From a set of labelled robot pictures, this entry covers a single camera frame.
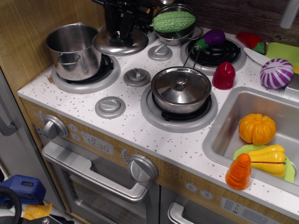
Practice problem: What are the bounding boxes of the steel lid on pan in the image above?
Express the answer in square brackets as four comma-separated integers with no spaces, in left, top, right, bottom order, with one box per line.
[152,71,211,104]

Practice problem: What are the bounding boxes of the black cable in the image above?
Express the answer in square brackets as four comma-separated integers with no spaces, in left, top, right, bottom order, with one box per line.
[0,186,22,224]

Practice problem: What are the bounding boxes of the light green toy plate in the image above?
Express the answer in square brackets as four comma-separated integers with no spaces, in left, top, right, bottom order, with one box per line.
[233,144,295,183]

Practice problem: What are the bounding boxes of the purple white toy onion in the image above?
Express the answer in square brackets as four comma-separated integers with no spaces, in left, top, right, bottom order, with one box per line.
[260,58,294,89]

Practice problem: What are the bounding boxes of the front left stove burner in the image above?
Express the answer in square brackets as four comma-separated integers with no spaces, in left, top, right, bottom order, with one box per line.
[51,54,120,94]

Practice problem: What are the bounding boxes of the yellow paper scrap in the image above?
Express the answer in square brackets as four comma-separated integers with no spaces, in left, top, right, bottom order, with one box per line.
[22,203,52,220]

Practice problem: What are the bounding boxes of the silver toy sink basin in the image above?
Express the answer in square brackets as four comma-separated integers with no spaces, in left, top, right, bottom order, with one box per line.
[202,86,299,196]

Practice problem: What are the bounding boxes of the right oven dial knob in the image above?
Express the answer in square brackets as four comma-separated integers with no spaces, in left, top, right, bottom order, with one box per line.
[128,154,158,183]

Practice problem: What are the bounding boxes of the purple toy eggplant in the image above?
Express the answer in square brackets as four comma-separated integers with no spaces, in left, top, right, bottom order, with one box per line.
[194,29,226,51]

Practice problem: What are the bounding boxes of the oven dial knob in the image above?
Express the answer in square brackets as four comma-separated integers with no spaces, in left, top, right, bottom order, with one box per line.
[128,154,158,183]
[43,114,69,140]

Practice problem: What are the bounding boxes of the back right stove burner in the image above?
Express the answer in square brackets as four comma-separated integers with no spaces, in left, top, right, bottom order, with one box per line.
[180,39,246,76]

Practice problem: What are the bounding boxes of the red toy chili pepper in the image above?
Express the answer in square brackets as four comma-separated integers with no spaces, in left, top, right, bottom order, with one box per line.
[236,32,267,55]

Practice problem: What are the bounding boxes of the steel pot lid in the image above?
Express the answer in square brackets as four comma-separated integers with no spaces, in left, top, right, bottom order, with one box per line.
[93,25,149,56]

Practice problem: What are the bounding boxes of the green toy bitter gourd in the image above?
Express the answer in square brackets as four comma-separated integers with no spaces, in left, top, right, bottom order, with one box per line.
[150,11,196,33]

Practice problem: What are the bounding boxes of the orange toy carrot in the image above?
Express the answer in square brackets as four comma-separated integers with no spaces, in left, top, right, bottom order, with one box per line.
[225,153,252,190]

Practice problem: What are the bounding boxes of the tall steel stock pot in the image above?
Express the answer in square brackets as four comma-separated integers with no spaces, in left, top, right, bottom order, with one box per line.
[46,23,102,81]

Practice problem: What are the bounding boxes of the green toy cutting board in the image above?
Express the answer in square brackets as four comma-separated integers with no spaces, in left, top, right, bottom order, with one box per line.
[266,42,299,66]

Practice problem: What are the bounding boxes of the front right stove burner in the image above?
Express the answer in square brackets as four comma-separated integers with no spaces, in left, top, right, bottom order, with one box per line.
[140,87,218,133]

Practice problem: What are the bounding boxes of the blue device on floor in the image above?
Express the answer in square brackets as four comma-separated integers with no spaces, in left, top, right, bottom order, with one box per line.
[0,175,46,204]

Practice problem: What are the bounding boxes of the red toy pepper half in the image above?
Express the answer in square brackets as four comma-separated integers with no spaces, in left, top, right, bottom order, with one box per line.
[212,62,236,90]

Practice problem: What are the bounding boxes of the left oven dial knob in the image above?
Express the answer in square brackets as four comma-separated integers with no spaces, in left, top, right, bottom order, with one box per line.
[43,114,69,140]

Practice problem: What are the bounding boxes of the front silver counter knob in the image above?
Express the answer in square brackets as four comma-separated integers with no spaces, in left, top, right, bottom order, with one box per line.
[95,96,126,119]

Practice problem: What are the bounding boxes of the steel bowl at back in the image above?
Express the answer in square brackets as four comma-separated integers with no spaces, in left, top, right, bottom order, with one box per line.
[153,4,197,46]

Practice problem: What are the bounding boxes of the middle silver counter knob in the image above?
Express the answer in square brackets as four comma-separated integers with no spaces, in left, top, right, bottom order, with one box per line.
[124,68,151,87]

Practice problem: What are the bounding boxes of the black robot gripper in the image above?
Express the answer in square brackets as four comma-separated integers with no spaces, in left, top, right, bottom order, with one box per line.
[93,0,156,39]

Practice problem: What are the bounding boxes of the grey fridge door handle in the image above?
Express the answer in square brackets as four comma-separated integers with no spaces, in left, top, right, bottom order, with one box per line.
[0,93,19,137]

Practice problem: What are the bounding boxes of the silver oven door handle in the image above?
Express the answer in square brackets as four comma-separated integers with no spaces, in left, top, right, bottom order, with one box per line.
[43,142,148,203]

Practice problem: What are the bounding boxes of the silver counter knob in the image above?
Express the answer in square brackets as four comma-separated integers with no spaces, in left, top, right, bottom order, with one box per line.
[95,96,126,119]
[148,43,173,62]
[124,68,151,87]

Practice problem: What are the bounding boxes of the small steel pan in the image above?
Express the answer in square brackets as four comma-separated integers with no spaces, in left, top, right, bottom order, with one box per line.
[151,45,212,115]

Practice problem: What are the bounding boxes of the white toy knife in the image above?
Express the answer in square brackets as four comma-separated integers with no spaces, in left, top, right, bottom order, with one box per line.
[243,48,271,66]

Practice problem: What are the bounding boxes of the orange toy pumpkin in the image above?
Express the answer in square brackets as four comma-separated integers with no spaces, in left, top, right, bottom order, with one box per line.
[239,113,276,145]

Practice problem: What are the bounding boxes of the right cabinet door handle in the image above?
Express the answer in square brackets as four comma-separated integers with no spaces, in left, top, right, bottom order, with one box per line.
[167,202,193,224]

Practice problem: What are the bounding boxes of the silver faucet pipe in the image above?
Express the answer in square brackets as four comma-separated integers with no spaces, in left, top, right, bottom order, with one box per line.
[280,0,299,29]

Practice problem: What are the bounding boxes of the back silver counter knob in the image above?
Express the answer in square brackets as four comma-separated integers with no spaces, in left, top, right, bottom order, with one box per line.
[148,43,173,62]

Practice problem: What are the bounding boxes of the yellow toy banana bunch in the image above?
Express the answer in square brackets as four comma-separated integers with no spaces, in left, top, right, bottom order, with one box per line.
[248,145,286,178]

